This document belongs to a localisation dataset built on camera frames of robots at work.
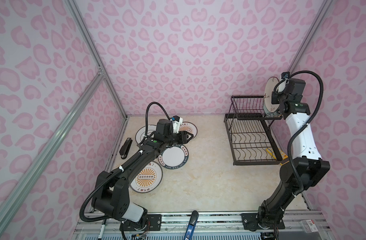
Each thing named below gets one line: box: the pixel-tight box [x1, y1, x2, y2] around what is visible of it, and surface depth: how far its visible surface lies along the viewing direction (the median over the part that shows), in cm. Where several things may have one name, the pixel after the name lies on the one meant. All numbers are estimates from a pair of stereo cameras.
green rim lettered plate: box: [158, 144, 189, 170], surface depth 97 cm
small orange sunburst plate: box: [179, 121, 198, 140], surface depth 115 cm
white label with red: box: [305, 219, 319, 232], surface depth 72 cm
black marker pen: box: [97, 218, 107, 240], surface depth 72 cm
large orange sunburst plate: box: [129, 161, 163, 194], surface depth 88 cm
